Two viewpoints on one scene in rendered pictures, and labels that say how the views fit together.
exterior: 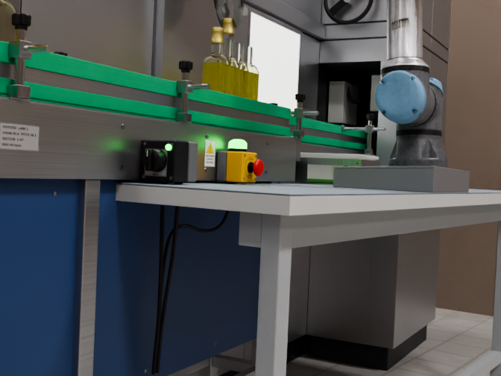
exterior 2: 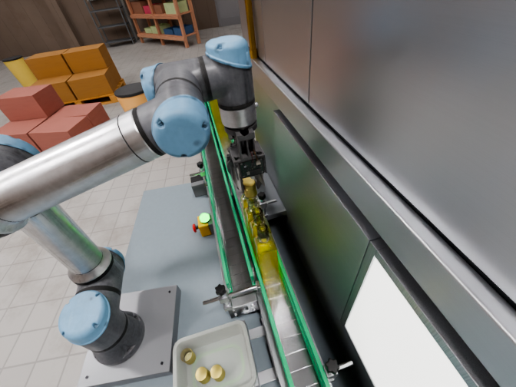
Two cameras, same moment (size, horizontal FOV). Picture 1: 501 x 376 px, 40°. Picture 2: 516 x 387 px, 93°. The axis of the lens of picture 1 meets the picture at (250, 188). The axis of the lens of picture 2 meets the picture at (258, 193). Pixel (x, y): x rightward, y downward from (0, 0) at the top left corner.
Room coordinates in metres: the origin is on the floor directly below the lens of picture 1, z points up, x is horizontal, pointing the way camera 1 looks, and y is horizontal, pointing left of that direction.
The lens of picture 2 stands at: (2.34, -0.21, 1.64)
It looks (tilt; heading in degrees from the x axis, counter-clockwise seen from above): 44 degrees down; 143
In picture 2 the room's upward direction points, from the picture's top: 8 degrees counter-clockwise
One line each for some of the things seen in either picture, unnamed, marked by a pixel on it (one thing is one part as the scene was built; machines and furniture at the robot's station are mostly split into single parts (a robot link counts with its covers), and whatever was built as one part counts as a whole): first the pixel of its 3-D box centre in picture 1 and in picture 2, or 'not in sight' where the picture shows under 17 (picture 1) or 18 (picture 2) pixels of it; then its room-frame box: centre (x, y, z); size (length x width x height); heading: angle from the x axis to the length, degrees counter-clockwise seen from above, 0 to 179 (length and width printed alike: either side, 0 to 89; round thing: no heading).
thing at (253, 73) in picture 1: (245, 100); (266, 259); (2.03, 0.03, 0.99); 0.06 x 0.06 x 0.21; 61
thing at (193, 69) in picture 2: not in sight; (178, 88); (1.91, -0.03, 1.49); 0.11 x 0.11 x 0.08; 62
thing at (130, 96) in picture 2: not in sight; (143, 113); (-0.99, 0.66, 0.32); 0.42 x 0.41 x 0.65; 55
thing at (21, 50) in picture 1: (30, 57); not in sight; (1.06, 0.35, 0.94); 0.07 x 0.04 x 0.13; 62
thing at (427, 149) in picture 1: (418, 150); (113, 333); (1.80, -0.43, 0.85); 0.15 x 0.15 x 0.10
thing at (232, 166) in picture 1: (237, 168); (206, 225); (1.61, 0.03, 0.79); 0.07 x 0.07 x 0.07; 62
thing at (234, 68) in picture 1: (225, 95); (256, 229); (1.93, 0.08, 0.99); 0.06 x 0.06 x 0.21; 63
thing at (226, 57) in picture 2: not in sight; (229, 73); (1.94, 0.07, 1.49); 0.09 x 0.08 x 0.11; 62
